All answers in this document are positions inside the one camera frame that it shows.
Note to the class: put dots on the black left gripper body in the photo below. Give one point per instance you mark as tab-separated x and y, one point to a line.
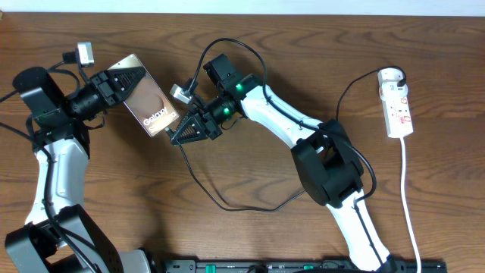
90	100

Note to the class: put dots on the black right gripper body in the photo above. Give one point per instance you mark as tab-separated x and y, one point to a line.
217	114

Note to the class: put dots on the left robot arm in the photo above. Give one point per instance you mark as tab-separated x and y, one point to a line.
59	235

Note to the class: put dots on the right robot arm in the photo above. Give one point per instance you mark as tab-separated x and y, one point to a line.
328	165

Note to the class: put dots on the white usb charger plug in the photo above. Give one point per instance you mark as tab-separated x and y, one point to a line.
392	74

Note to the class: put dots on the white power strip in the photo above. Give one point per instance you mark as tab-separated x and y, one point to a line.
396	110

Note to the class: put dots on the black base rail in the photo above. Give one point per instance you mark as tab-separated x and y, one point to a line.
332	265

